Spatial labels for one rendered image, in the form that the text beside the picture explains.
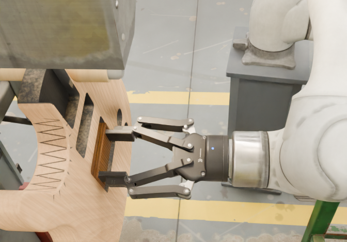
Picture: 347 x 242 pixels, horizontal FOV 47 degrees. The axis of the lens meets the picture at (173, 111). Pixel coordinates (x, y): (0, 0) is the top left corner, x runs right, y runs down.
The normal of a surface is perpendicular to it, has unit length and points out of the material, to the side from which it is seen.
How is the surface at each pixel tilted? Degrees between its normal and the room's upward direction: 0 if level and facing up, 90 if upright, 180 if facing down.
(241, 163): 48
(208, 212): 0
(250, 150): 18
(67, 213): 88
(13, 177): 90
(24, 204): 88
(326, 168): 75
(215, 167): 59
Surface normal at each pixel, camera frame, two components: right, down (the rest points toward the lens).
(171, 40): -0.06, -0.69
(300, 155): -0.97, 0.11
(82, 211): 0.99, 0.00
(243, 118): -0.22, 0.72
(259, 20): -0.78, 0.45
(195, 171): -0.09, -0.50
